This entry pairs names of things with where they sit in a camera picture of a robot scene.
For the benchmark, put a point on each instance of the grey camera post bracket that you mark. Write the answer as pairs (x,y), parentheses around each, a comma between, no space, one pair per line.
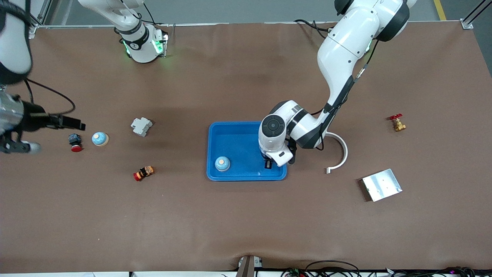
(246,269)

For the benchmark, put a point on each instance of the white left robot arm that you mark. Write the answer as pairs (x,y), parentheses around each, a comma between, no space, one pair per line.
(346,42)

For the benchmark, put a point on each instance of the light blue call bell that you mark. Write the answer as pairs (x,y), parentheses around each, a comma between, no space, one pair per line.
(222,164)
(100,139)

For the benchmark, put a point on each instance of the aluminium frame profile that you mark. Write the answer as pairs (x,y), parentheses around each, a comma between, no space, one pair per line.
(466,24)
(38,15)

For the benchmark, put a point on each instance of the white curved plastic bracket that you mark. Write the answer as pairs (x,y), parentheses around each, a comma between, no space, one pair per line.
(344,152)

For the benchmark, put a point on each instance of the white circuit breaker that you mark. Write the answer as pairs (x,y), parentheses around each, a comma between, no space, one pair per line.
(141,126)

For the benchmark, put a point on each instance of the red push button black body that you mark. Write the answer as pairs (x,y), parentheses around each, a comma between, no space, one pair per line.
(75,140)

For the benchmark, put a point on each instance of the blue plastic tray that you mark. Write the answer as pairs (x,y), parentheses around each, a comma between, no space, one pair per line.
(238,146)

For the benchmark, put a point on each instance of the brown table cover sheet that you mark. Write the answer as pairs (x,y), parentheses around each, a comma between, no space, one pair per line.
(246,223)

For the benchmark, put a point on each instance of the red emergency stop yellow collar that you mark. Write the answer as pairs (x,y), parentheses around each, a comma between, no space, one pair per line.
(144,173)

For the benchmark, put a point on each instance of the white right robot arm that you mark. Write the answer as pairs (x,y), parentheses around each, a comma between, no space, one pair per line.
(140,46)

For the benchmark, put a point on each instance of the silver metal plate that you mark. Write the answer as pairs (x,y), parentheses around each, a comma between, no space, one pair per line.
(382,185)

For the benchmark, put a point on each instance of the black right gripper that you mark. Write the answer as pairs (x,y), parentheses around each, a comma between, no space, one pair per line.
(34,120)

